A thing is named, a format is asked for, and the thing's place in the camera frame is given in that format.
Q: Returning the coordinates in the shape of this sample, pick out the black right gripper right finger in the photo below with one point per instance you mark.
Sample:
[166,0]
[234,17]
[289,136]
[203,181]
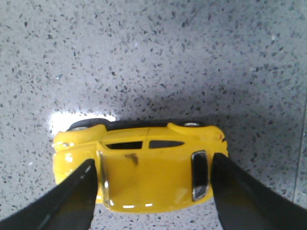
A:
[243,203]

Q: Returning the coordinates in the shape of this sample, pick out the yellow toy beetle car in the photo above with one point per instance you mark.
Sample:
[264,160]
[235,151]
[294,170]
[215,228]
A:
[142,166]

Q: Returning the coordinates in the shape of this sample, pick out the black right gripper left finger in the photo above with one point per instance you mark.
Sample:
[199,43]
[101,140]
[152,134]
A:
[69,206]

